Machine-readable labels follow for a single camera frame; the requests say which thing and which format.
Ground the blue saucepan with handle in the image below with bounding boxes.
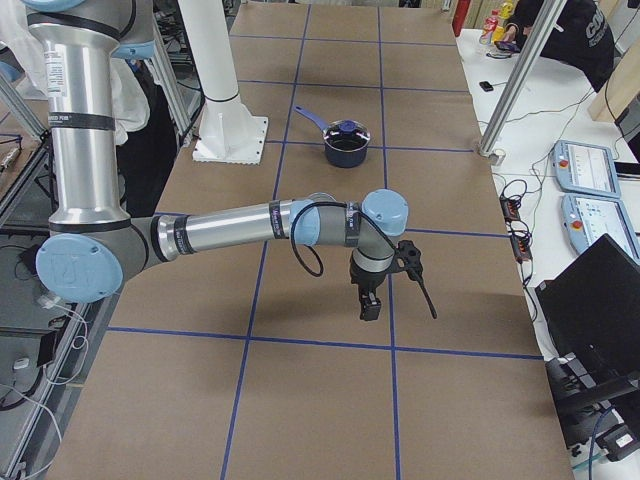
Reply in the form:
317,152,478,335
294,105,370,169

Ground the upper blue teach pendant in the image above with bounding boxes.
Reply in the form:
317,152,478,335
549,140,621,198

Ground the blue teach pendant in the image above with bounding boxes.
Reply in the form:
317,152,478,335
561,193,639,261
549,140,621,198

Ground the seated person in black shirt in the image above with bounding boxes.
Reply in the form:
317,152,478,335
502,0,615,92

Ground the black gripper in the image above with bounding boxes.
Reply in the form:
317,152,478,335
349,259,389,320

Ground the black laptop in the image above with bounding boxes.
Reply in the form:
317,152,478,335
534,232,640,381

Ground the aluminium frame post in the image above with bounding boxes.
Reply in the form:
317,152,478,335
478,0,567,166

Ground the black computer mouse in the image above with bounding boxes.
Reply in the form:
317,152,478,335
479,81,494,92

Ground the small metal cylinder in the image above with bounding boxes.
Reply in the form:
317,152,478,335
490,148,506,166

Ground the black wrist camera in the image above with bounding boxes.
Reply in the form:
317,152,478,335
394,240,423,282

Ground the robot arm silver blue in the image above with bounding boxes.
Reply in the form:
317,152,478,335
26,1,423,321

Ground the white pedestal column with base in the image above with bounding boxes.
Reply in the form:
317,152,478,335
180,1,269,165

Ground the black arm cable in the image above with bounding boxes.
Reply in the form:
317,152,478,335
290,199,439,321

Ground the lower blue teach pendant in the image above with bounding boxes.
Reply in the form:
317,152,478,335
561,193,639,261

